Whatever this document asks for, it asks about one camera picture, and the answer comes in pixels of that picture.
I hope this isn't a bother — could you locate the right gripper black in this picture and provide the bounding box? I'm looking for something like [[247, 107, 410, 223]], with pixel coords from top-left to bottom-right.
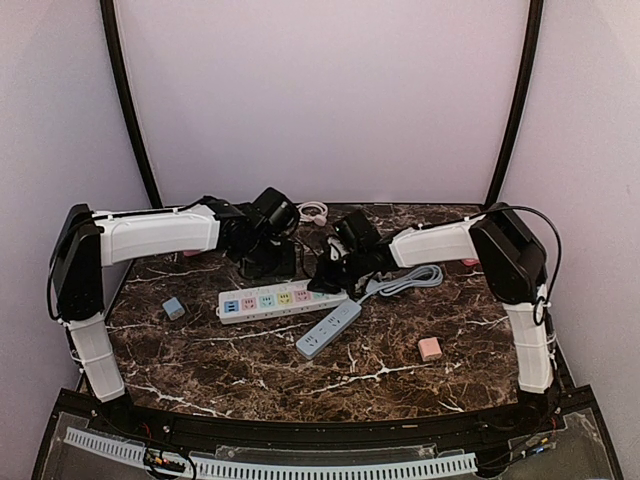
[[308, 247, 369, 293]]

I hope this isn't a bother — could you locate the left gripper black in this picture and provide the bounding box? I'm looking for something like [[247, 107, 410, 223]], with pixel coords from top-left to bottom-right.
[[234, 232, 295, 279]]

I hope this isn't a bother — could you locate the blue power strip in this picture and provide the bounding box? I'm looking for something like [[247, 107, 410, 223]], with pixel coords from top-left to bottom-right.
[[296, 299, 362, 360]]

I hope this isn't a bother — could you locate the white multicolour power strip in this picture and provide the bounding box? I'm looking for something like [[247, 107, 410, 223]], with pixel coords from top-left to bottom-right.
[[216, 280, 348, 325]]

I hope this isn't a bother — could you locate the grey-blue charger cube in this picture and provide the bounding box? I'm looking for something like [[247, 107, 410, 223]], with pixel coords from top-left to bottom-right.
[[162, 297, 185, 320]]

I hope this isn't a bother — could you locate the salmon pink charger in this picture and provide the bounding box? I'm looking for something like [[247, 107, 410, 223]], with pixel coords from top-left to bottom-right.
[[418, 337, 442, 362]]

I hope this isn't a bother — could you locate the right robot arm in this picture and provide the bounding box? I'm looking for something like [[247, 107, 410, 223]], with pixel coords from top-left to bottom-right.
[[308, 203, 557, 394]]

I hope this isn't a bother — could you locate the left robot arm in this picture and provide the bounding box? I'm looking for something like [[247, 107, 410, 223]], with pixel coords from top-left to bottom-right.
[[46, 187, 300, 436]]

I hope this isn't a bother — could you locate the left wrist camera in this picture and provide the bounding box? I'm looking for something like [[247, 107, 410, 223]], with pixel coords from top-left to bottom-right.
[[251, 187, 300, 235]]

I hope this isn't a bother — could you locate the black USB cable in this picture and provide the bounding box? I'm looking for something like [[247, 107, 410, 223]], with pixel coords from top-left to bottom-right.
[[292, 239, 314, 281]]

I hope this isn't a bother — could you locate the white coiled cable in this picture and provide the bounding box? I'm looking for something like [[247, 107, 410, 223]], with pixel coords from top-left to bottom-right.
[[295, 200, 330, 227]]

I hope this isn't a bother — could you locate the blue strip power cord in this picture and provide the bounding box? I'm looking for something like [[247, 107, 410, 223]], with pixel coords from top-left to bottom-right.
[[357, 264, 444, 301]]

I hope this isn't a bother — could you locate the right black frame post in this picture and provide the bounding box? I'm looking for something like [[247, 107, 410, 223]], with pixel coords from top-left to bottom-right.
[[483, 0, 544, 209]]

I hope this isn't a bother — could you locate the black frame post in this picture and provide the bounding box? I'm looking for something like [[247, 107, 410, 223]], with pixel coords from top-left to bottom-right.
[[483, 0, 544, 209], [99, 0, 163, 208]]

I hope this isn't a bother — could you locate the white slotted cable duct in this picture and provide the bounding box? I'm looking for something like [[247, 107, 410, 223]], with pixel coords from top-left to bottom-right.
[[64, 427, 477, 479]]

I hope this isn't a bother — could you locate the black front rail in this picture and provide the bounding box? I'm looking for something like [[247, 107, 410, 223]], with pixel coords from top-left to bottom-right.
[[54, 387, 593, 451]]

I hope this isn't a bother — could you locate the left black frame post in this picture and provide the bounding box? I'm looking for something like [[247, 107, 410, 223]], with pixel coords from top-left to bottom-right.
[[99, 0, 163, 208]]

